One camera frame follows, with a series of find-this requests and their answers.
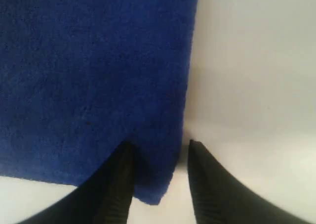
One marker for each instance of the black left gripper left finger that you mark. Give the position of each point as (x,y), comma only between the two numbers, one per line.
(104,198)

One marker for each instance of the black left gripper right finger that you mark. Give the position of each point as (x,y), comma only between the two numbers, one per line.
(219,198)

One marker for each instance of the blue terry towel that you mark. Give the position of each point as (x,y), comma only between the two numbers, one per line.
(78,77)

